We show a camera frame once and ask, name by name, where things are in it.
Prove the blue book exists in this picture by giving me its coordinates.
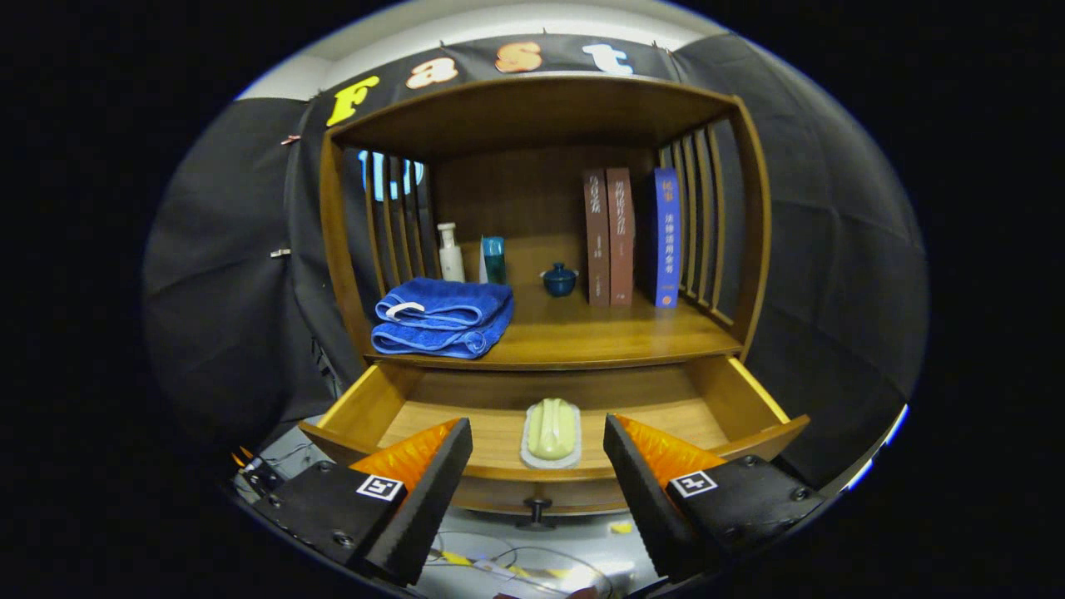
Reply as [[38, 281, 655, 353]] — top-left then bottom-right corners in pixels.
[[651, 167, 683, 309]]

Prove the blue folded towel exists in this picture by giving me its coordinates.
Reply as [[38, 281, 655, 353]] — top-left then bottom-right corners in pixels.
[[370, 277, 515, 360]]

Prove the black backdrop cloth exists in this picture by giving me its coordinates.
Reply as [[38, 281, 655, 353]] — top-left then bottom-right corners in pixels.
[[141, 33, 929, 492]]

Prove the wooden countertop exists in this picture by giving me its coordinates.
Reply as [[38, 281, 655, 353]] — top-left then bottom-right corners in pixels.
[[364, 279, 744, 371]]

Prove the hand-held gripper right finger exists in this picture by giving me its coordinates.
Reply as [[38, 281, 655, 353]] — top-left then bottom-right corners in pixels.
[[603, 414, 826, 583]]

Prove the wooden cabinet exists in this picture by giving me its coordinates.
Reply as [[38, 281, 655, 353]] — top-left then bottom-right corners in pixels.
[[298, 73, 810, 533]]

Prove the teal box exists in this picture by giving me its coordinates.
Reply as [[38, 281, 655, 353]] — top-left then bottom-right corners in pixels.
[[479, 236, 508, 285]]

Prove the yellow black striped tape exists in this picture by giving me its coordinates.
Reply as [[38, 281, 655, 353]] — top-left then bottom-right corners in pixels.
[[439, 549, 533, 581]]

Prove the dark brown book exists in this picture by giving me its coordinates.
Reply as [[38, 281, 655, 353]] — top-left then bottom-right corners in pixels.
[[582, 169, 612, 307]]

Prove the blue lidded teacup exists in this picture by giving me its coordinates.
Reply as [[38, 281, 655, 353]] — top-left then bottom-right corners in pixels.
[[540, 262, 579, 298]]

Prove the white pump bottle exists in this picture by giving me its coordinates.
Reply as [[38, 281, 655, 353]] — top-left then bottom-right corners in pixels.
[[437, 222, 466, 283]]

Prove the thin floor cable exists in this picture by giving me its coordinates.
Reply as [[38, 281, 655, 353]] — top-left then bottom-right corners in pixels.
[[428, 532, 617, 598]]

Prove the wooden drawer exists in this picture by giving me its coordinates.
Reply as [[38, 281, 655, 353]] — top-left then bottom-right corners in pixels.
[[298, 356, 810, 533]]

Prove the green soap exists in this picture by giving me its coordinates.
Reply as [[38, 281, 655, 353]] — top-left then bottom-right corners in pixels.
[[520, 398, 583, 470]]

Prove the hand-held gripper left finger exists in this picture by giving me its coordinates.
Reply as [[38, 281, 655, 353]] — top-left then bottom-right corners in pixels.
[[250, 418, 473, 587]]

